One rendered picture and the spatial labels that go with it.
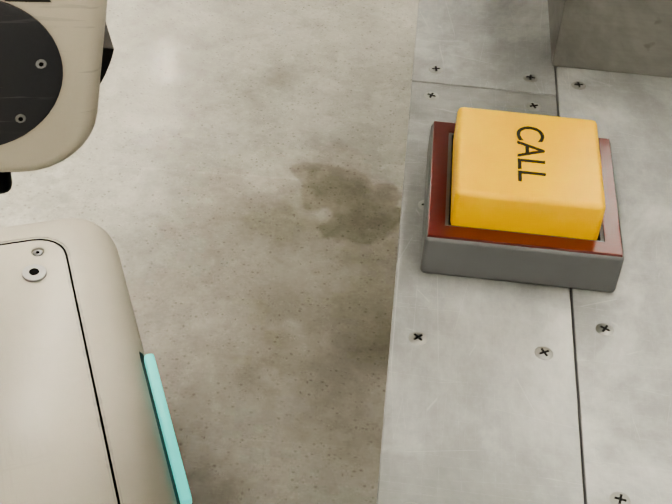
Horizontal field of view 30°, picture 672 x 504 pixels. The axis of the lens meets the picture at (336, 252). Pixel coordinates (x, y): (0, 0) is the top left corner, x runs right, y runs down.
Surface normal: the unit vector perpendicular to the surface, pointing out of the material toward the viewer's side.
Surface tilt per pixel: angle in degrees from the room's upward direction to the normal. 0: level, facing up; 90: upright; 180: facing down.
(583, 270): 90
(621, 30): 90
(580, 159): 0
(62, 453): 0
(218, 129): 0
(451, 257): 90
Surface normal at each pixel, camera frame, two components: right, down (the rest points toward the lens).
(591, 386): 0.06, -0.74
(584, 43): -0.09, 0.66
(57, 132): 0.29, 0.65
